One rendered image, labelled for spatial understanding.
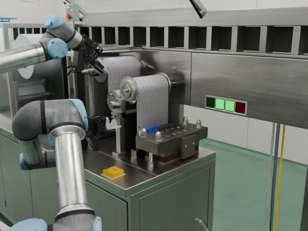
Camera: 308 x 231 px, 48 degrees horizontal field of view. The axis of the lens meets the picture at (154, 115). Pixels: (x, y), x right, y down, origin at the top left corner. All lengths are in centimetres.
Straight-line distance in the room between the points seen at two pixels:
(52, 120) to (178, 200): 88
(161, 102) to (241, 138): 281
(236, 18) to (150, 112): 65
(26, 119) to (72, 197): 31
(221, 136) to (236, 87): 306
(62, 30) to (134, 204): 81
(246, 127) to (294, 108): 293
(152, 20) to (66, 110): 109
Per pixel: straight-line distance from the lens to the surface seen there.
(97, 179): 165
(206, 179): 195
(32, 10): 764
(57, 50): 134
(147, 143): 170
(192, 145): 183
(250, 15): 171
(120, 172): 162
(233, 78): 176
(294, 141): 429
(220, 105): 181
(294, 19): 162
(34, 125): 117
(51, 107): 117
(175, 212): 182
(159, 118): 191
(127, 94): 178
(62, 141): 113
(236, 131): 463
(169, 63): 202
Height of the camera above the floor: 157
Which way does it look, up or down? 14 degrees down
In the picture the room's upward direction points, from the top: straight up
